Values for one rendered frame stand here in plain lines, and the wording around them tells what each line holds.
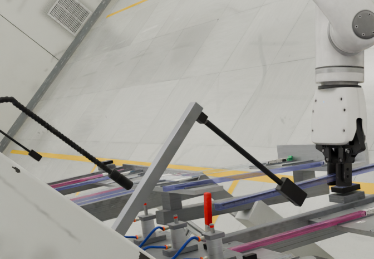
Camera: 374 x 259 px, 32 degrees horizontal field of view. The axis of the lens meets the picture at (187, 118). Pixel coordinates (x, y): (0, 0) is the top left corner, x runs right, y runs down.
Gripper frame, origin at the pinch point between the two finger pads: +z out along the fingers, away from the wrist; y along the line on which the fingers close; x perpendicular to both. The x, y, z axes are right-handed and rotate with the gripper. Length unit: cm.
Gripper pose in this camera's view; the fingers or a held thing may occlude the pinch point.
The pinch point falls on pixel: (339, 174)
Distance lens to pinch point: 119.2
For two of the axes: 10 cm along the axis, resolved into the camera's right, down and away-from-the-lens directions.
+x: 8.8, 0.2, 4.7
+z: 0.0, 10.0, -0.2
